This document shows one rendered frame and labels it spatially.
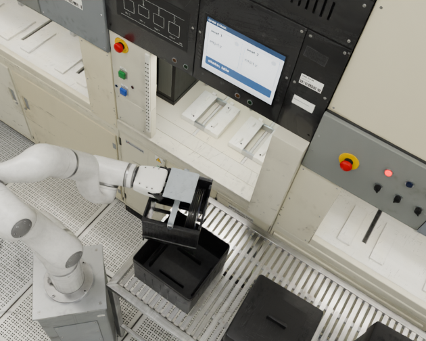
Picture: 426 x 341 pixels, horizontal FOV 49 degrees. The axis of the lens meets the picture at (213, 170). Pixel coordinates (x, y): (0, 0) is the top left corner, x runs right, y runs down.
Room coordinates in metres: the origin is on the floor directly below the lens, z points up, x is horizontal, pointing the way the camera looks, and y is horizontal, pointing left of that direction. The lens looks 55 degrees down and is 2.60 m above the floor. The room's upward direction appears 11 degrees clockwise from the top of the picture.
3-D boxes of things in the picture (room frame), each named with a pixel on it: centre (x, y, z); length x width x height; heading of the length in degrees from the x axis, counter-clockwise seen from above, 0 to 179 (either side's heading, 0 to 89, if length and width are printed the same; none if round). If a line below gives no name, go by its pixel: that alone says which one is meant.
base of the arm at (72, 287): (0.62, 0.48, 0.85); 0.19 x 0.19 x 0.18
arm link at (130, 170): (0.86, 0.27, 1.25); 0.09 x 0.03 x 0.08; 177
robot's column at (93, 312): (0.62, 0.48, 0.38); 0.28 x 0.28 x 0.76; 20
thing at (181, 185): (0.84, 0.10, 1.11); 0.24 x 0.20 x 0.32; 176
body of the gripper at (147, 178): (0.85, 0.21, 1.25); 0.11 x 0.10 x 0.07; 87
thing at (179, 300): (0.76, 0.06, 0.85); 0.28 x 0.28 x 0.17; 64
